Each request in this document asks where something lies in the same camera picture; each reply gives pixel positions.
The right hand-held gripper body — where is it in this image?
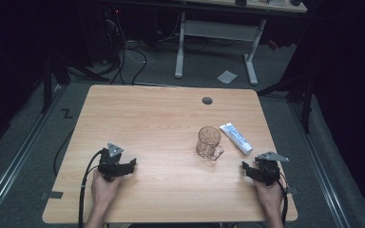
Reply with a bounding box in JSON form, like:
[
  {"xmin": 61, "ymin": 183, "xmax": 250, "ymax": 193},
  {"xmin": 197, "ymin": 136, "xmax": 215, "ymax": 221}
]
[{"xmin": 254, "ymin": 150, "xmax": 290, "ymax": 186}]

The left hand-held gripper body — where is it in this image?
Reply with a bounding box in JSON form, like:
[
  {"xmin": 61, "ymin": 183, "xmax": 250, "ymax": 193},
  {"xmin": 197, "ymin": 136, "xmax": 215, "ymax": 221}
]
[{"xmin": 97, "ymin": 142, "xmax": 125, "ymax": 182}]

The person's left hand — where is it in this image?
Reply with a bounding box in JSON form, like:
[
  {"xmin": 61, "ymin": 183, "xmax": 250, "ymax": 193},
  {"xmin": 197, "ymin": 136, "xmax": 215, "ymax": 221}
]
[{"xmin": 90, "ymin": 169, "xmax": 124, "ymax": 213}]

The person's right hand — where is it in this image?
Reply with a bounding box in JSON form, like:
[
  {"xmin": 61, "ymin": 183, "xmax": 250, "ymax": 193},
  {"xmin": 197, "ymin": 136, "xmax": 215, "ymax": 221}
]
[{"xmin": 253, "ymin": 179, "xmax": 285, "ymax": 217}]

